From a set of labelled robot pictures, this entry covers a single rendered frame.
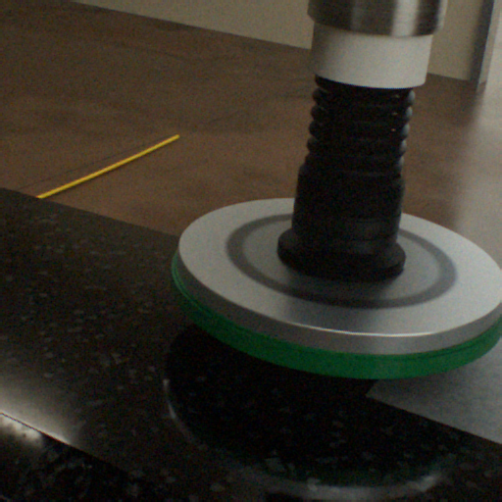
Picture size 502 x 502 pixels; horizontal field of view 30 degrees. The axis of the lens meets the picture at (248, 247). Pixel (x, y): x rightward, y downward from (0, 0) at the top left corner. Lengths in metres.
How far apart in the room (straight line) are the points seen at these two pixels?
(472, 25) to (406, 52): 5.00
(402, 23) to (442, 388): 0.22
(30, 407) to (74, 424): 0.03
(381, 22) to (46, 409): 0.28
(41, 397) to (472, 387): 0.26
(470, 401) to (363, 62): 0.21
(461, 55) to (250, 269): 5.03
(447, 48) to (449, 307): 5.05
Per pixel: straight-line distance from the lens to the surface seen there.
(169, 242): 0.75
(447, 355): 0.54
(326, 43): 0.55
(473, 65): 5.50
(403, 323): 0.53
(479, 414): 0.58
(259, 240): 0.62
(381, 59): 0.54
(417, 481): 0.51
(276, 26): 6.03
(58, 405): 0.54
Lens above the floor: 1.12
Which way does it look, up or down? 23 degrees down
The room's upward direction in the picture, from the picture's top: 6 degrees clockwise
